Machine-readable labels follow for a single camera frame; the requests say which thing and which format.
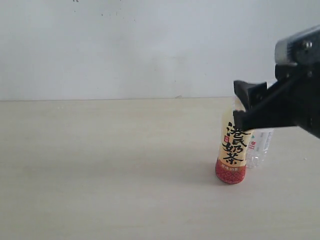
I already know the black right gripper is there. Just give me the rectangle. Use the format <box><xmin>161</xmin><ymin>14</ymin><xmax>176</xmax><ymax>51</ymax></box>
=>
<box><xmin>233</xmin><ymin>25</ymin><xmax>320</xmax><ymax>138</ymax></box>

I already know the yellow milk tea bottle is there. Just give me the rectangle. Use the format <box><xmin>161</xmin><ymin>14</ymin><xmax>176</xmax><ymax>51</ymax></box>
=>
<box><xmin>215</xmin><ymin>98</ymin><xmax>253</xmax><ymax>185</ymax></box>

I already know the small clear water bottle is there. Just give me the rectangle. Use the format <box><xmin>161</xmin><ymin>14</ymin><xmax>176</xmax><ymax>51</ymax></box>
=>
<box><xmin>246</xmin><ymin>128</ymin><xmax>274</xmax><ymax>169</ymax></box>

